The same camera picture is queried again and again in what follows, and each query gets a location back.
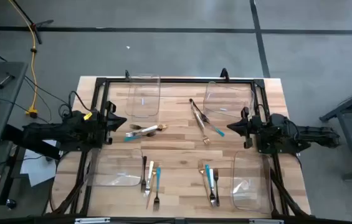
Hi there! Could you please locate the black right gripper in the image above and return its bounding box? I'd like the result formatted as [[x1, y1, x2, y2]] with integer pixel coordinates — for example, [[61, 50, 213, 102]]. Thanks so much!
[[227, 107, 270, 149]]

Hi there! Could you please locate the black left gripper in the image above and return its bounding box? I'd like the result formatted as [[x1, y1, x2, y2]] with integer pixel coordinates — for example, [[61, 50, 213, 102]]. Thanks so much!
[[92, 101, 128, 146]]

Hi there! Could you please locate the clear plastic bin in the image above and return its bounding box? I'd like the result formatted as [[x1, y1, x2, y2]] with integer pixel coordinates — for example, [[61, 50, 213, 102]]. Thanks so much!
[[230, 150, 275, 215], [125, 73, 161, 119], [202, 81, 255, 119], [84, 147, 145, 187]]

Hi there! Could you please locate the black desk beam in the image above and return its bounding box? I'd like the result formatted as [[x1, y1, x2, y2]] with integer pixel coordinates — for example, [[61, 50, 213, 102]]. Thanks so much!
[[2, 123, 62, 161]]

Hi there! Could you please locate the white paper sheet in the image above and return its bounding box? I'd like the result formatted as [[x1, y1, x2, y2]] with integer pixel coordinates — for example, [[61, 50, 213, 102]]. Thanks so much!
[[19, 139, 59, 188]]

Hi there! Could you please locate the black tripod stand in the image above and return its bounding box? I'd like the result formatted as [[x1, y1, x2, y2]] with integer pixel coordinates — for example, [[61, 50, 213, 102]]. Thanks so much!
[[9, 0, 55, 45]]

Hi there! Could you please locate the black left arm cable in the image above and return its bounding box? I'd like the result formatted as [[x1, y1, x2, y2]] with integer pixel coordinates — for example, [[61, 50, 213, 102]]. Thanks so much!
[[57, 90, 86, 121]]

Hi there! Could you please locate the yellow cable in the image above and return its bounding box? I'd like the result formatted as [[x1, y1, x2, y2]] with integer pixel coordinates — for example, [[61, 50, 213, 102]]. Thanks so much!
[[6, 0, 39, 119]]

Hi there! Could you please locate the silver metal bracket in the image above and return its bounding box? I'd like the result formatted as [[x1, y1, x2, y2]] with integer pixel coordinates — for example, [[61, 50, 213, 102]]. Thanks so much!
[[74, 217, 112, 224], [249, 218, 285, 224]]

